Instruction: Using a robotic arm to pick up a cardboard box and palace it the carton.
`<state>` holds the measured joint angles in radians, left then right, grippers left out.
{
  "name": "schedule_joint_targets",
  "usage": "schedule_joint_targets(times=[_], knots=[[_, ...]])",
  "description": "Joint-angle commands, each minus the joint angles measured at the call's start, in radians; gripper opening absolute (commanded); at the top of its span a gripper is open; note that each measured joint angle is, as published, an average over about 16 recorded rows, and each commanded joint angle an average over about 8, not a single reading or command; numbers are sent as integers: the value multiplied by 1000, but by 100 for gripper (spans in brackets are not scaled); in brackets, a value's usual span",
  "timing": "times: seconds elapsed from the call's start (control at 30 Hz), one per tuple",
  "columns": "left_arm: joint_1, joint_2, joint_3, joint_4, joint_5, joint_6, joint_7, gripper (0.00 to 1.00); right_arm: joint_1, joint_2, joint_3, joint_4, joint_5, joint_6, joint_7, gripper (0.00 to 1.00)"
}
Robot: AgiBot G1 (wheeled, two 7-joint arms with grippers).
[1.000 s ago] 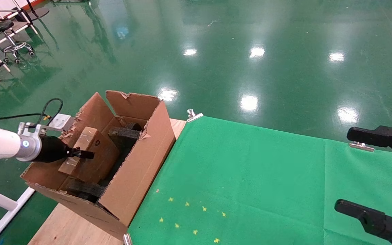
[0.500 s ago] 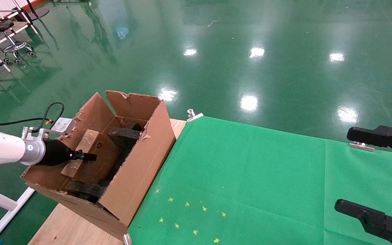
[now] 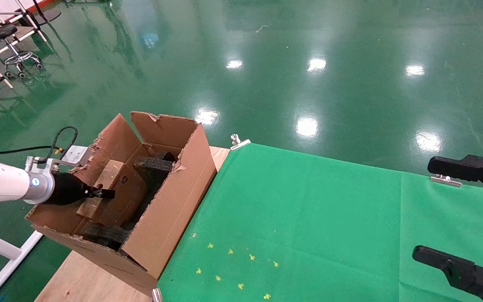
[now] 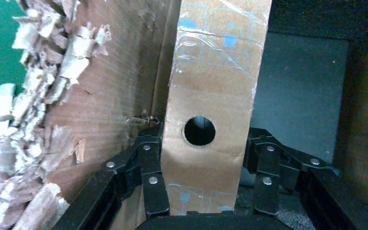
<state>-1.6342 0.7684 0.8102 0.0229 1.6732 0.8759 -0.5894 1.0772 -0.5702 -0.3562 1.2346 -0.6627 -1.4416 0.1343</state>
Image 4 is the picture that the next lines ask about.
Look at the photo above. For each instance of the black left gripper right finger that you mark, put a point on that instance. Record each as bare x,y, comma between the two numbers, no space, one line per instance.
266,193

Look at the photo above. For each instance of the black foam carton insert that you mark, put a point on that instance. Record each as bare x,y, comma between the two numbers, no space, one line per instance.
298,95

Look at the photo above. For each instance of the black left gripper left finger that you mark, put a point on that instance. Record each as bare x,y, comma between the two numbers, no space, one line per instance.
154,193

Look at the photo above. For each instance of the small taped cardboard box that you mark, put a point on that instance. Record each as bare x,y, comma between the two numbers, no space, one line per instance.
212,95

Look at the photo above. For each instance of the large open torn cardboard carton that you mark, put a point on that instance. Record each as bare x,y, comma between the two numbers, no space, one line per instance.
107,95

